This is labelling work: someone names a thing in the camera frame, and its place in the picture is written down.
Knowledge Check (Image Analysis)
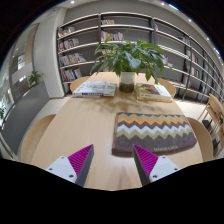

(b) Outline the small green background plant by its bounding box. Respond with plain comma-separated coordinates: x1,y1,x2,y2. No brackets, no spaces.
27,69,45,88

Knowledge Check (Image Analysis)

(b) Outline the zigzag patterned grey towel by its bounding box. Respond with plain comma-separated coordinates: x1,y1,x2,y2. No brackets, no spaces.
111,111,198,158

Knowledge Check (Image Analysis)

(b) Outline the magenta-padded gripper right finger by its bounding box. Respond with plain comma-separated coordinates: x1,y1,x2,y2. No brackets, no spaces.
133,144,181,187

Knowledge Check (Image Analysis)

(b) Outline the wooden frame chairs group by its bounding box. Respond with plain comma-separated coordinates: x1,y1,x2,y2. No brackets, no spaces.
197,93,224,158

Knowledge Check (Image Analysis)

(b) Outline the yellow book stack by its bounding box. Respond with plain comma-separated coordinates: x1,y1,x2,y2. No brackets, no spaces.
134,82,174,103

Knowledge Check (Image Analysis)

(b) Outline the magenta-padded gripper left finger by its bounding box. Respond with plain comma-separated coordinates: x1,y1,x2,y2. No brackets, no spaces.
45,143,95,188

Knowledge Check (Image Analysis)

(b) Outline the grey bookshelf unit with books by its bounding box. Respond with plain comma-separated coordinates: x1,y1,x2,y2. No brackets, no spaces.
55,11,224,104

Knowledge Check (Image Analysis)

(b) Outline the light wooden shell chair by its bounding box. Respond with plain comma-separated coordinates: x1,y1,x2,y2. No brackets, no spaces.
69,75,92,94
157,77,177,98
186,116,214,163
20,113,57,164

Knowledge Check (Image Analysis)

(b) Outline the ceiling spot lights group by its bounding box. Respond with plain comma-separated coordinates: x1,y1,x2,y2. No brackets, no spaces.
68,0,223,56

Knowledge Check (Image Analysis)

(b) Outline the green potted plant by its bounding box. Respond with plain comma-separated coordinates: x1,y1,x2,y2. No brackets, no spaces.
89,28,174,94

